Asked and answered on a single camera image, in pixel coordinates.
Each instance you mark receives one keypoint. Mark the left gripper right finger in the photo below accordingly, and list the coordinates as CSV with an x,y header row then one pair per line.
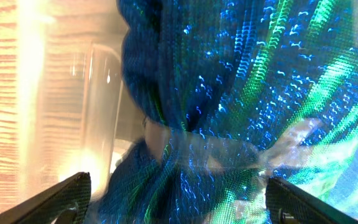
x,y
288,204

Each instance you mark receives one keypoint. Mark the sparkly blue fabric bundle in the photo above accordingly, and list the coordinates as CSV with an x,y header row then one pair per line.
x,y
235,92

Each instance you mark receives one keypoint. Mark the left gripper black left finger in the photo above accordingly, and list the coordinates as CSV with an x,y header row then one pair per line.
x,y
64,203

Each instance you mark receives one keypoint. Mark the clear plastic storage bin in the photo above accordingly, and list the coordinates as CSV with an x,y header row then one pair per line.
x,y
72,101

